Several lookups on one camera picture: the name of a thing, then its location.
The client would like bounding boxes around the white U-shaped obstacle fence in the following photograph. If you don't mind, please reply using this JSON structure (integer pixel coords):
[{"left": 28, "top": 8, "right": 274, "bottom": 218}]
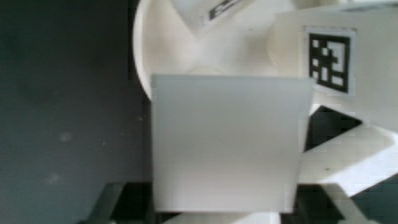
[{"left": 158, "top": 106, "right": 398, "bottom": 224}]

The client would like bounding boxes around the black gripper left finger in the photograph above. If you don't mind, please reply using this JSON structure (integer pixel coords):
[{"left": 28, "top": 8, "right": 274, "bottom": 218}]
[{"left": 82, "top": 182, "right": 153, "bottom": 224}]

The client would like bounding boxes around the white round stool seat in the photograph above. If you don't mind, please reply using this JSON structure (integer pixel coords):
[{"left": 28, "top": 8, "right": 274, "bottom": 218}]
[{"left": 130, "top": 0, "right": 309, "bottom": 101}]

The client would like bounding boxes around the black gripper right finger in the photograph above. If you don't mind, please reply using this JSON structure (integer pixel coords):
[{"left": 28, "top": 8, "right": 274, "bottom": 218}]
[{"left": 293, "top": 184, "right": 373, "bottom": 224}]

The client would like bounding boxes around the white stool leg with tag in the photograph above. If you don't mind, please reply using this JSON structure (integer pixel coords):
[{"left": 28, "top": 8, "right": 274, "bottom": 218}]
[{"left": 169, "top": 0, "right": 281, "bottom": 35}]

